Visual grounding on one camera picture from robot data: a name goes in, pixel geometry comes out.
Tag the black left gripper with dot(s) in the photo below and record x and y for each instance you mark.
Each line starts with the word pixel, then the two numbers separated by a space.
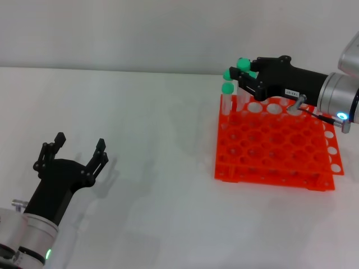
pixel 60 179

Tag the orange test tube rack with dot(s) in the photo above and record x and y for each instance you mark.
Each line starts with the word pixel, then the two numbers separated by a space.
pixel 280 145

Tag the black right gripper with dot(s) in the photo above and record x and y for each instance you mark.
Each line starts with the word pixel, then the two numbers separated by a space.
pixel 286 78

